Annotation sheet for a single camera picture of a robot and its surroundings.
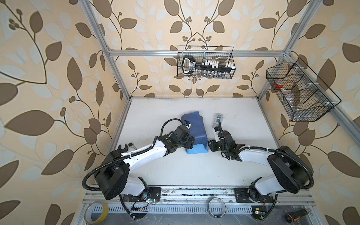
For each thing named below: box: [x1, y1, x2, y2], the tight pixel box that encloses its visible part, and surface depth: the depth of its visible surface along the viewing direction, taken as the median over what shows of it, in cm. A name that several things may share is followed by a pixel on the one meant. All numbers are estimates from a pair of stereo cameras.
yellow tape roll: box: [84, 201, 109, 225], surface depth 70 cm
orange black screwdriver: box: [284, 209, 308, 223], surface depth 68 cm
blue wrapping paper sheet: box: [180, 110, 209, 155], surface depth 94 cm
